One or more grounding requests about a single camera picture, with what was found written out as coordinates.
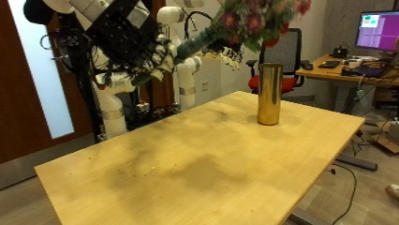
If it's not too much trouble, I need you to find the black keyboard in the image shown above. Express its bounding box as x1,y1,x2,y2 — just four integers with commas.
317,60,343,69

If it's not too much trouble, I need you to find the cardboard box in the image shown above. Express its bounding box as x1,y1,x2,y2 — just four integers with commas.
370,121,399,155

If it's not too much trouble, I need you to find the small black desk device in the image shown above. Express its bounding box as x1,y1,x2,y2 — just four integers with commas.
331,45,350,60

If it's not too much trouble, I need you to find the grey table foot bar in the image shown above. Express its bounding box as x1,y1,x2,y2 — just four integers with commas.
286,208,330,225
334,154,379,173

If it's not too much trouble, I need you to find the black floor cable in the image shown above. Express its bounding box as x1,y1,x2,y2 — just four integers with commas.
330,162,359,225

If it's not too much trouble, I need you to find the white shoe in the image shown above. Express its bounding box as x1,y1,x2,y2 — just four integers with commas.
385,183,399,202

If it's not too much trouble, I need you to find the flower bouquet with green stem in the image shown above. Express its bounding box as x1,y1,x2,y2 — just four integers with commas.
131,0,313,87

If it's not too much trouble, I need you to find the brown door with frosted glass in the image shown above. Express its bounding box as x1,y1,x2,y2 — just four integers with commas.
0,0,95,165

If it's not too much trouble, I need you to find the black cloth bundle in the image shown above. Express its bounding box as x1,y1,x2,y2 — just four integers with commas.
23,0,56,25

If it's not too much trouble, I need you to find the black mesh red seat office chair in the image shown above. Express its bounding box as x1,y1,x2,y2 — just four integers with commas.
245,27,311,96

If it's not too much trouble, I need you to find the computer monitor with purple screen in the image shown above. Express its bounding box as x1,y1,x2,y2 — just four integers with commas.
354,9,399,53

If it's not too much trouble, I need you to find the black robot mounting stand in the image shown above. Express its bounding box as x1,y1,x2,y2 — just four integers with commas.
41,0,181,143

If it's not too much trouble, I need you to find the wooden office desk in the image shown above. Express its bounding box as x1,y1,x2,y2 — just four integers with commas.
294,53,399,114

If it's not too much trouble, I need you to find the tall gold cylinder vase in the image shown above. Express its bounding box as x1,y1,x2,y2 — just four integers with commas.
256,63,285,127

